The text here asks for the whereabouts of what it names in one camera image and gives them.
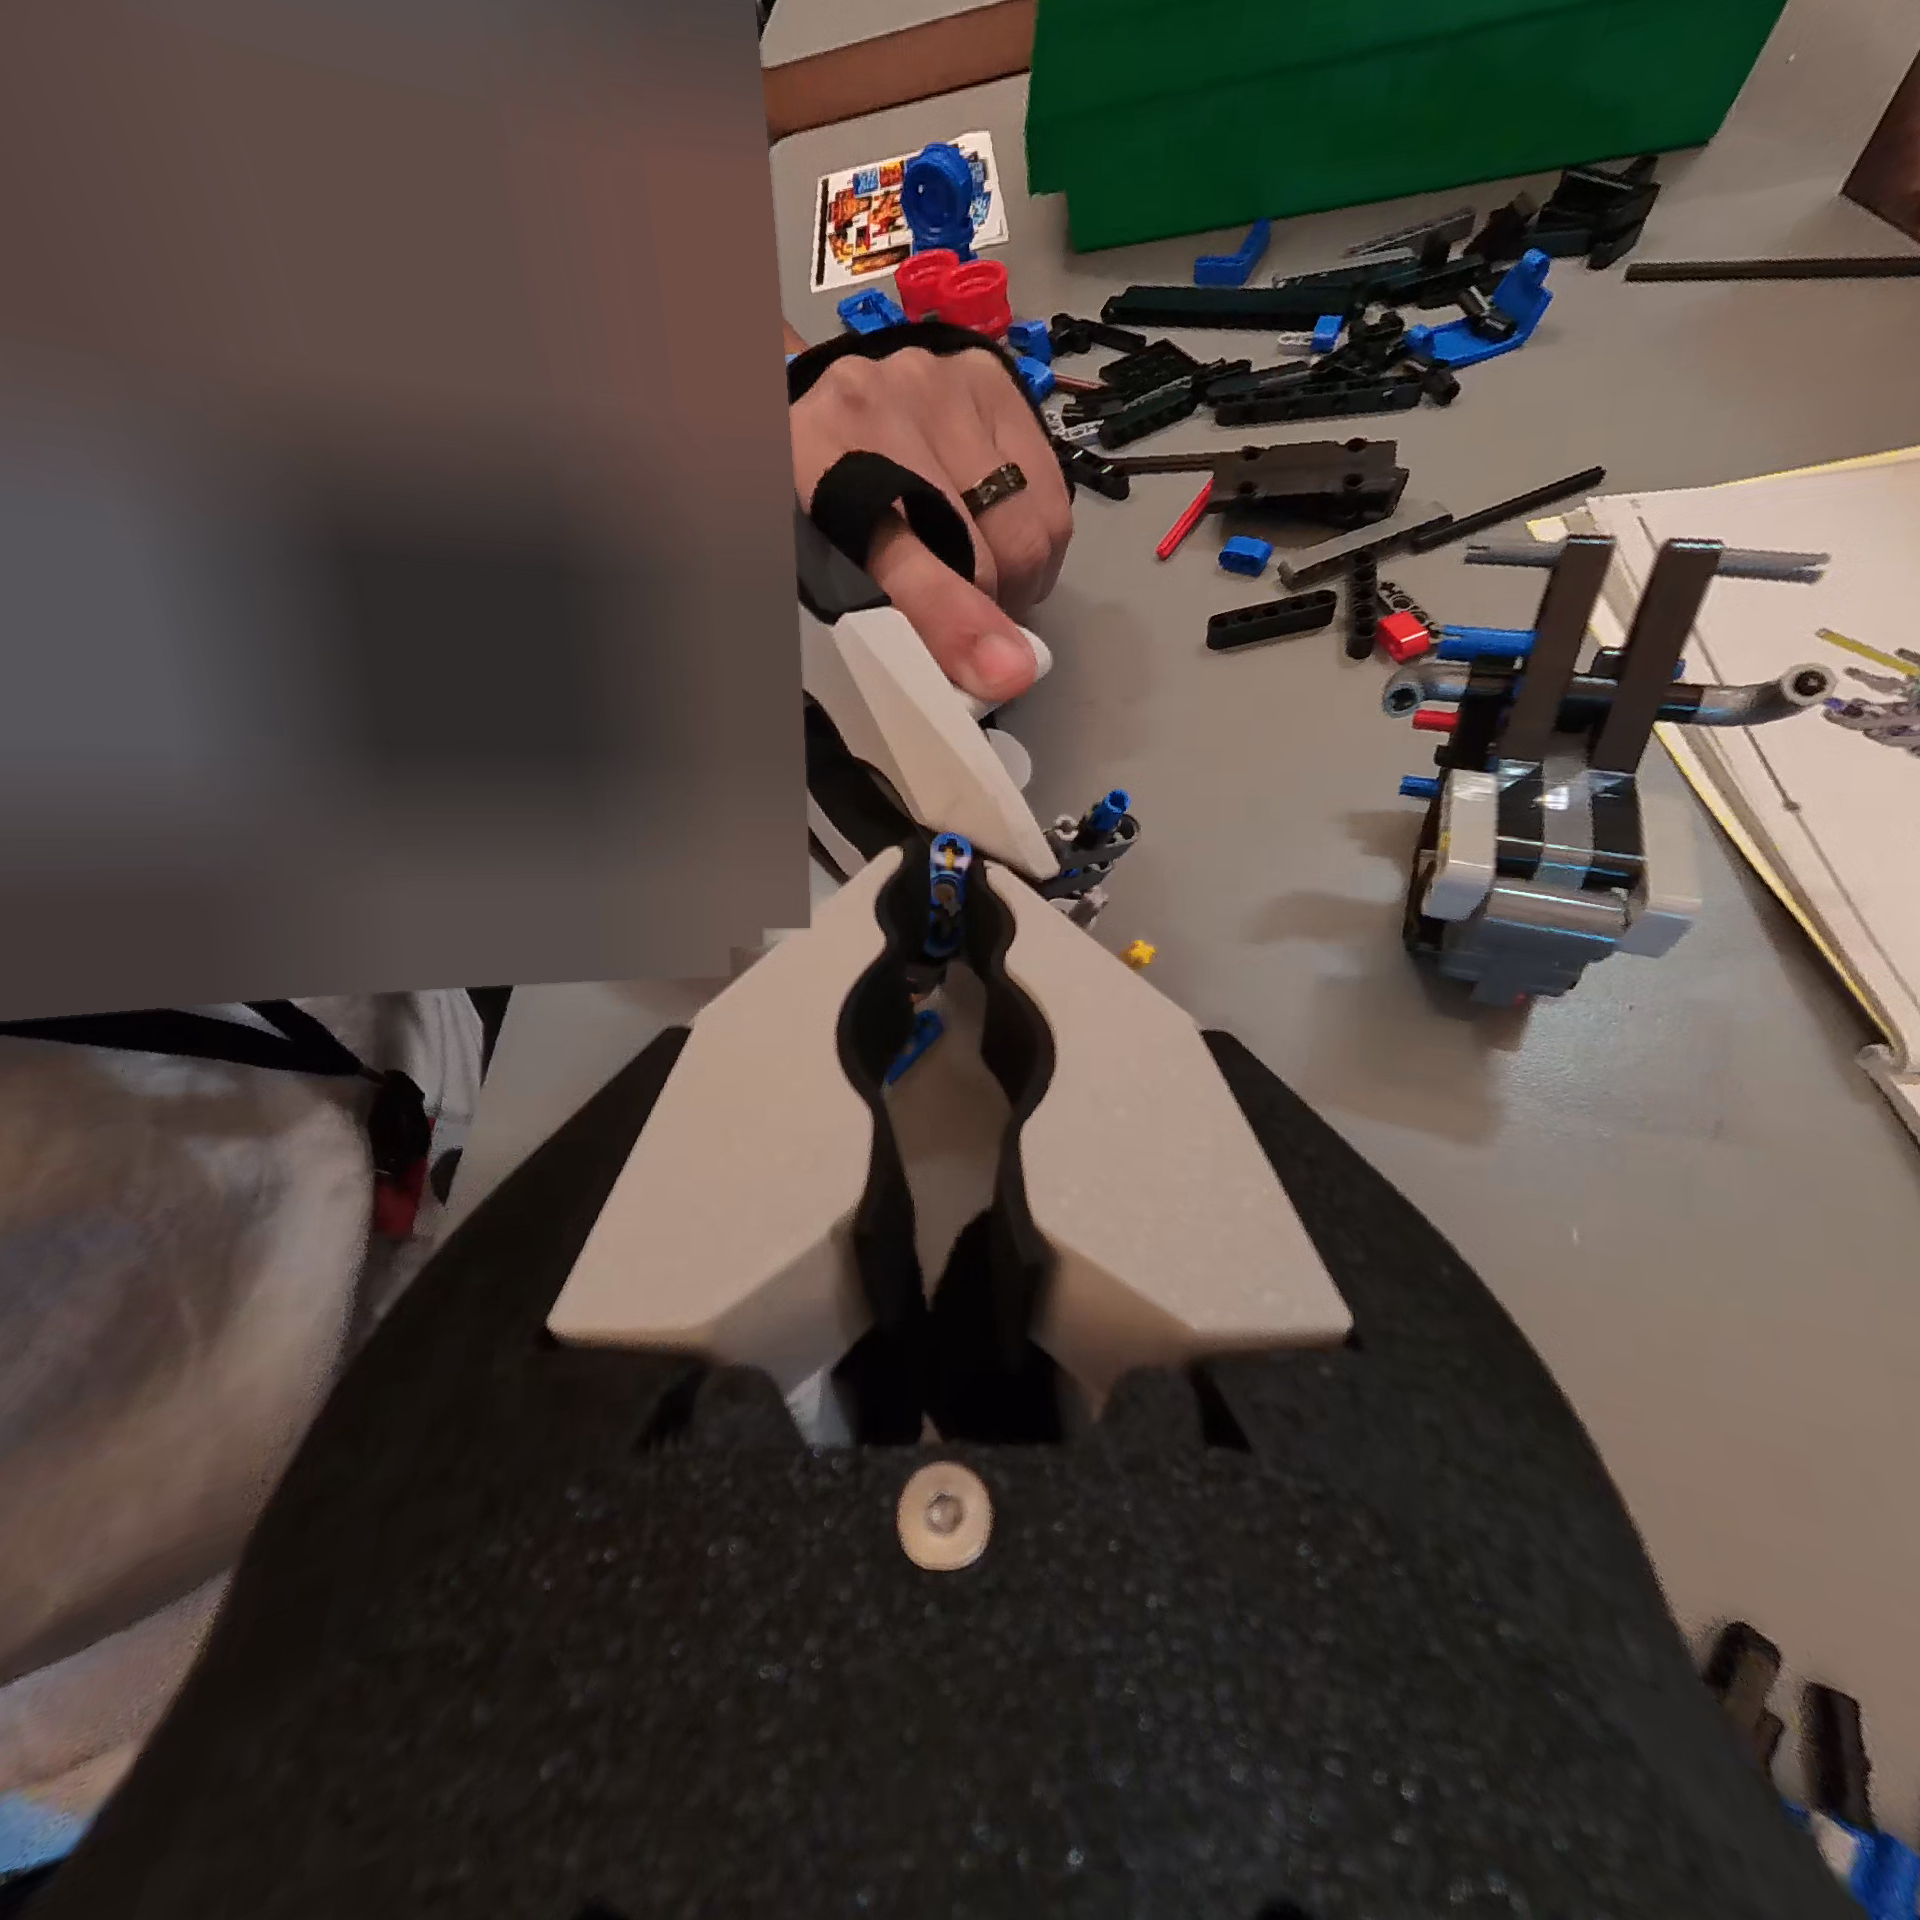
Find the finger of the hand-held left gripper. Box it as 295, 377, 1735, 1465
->
830, 603, 1063, 890

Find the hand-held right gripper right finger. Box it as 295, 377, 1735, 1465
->
964, 862, 1355, 1417

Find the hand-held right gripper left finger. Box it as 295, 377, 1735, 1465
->
545, 847, 935, 1409

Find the black yellow lego assembly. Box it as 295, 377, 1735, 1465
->
913, 787, 1145, 998

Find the pile of loose lego pieces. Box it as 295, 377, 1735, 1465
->
836, 157, 1667, 663

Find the grey black lego chassis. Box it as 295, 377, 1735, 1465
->
1381, 532, 1839, 1009

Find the blue round lego connector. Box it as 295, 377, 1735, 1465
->
900, 142, 975, 249

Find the long black lego axle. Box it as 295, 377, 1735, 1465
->
1622, 257, 1920, 289

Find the person's left hand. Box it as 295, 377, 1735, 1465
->
791, 333, 1079, 706

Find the colourful sticker sheet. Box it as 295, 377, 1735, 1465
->
809, 133, 1010, 295

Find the green plastic bin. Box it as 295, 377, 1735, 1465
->
1025, 0, 1789, 254

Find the white instruction booklet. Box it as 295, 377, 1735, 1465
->
1527, 449, 1920, 1142

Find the red strap tag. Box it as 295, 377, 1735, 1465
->
369, 1073, 436, 1239

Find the black body strap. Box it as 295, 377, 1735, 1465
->
0, 1001, 378, 1085

